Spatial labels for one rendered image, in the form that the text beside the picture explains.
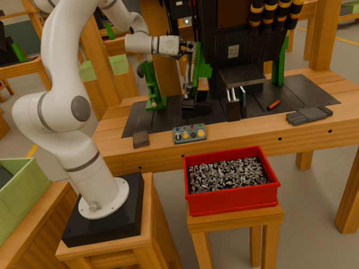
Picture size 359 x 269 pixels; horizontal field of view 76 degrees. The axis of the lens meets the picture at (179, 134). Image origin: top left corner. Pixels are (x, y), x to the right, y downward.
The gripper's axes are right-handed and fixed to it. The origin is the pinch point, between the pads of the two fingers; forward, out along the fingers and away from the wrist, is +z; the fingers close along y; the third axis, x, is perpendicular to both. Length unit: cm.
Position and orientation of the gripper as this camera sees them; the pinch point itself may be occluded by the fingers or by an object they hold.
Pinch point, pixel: (188, 48)
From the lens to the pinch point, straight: 123.9
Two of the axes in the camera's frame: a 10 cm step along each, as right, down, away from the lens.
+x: -0.7, 1.7, 9.8
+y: 0.5, -9.8, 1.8
